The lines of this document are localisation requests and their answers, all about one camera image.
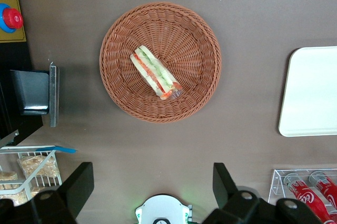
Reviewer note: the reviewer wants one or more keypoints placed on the triangle sandwich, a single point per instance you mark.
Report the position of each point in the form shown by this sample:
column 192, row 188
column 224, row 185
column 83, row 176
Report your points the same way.
column 152, row 71

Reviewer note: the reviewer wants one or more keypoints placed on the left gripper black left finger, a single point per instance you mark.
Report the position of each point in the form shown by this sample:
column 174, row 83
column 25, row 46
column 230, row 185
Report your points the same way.
column 65, row 192

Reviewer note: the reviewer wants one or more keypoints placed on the grey metal frame bar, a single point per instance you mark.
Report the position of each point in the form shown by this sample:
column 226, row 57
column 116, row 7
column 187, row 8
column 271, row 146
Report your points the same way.
column 9, row 137

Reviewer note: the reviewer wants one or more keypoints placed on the black appliance frame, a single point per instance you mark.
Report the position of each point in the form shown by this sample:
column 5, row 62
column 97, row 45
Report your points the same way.
column 31, row 90

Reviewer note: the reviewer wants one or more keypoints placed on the cream rectangular tray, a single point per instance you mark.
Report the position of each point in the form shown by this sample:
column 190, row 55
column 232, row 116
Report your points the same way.
column 310, row 92

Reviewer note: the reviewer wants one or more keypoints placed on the beige snack pack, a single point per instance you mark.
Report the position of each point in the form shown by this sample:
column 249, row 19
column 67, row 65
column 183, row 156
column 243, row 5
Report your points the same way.
column 8, row 178
column 34, row 164
column 14, row 198

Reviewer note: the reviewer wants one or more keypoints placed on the round brown wicker basket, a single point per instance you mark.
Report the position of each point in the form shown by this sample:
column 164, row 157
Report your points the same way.
column 184, row 37

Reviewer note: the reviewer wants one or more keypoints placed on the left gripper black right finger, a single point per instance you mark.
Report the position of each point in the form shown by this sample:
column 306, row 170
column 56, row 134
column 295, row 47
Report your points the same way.
column 237, row 203

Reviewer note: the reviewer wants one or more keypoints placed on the grey metal plate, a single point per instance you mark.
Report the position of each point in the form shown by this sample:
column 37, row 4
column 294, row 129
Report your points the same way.
column 54, row 95

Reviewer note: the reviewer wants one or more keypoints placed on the clear acrylic bottle rack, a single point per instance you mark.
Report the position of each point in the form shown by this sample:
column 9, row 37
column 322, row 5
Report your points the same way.
column 276, row 184

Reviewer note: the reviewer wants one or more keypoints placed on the blue label holder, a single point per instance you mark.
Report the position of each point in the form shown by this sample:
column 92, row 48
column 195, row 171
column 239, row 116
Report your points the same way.
column 60, row 150

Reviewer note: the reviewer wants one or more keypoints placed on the red cola bottle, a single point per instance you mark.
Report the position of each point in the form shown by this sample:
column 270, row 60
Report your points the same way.
column 325, row 185
column 332, row 222
column 305, row 197

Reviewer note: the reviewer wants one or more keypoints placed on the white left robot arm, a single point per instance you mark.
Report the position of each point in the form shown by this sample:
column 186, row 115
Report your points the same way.
column 163, row 208

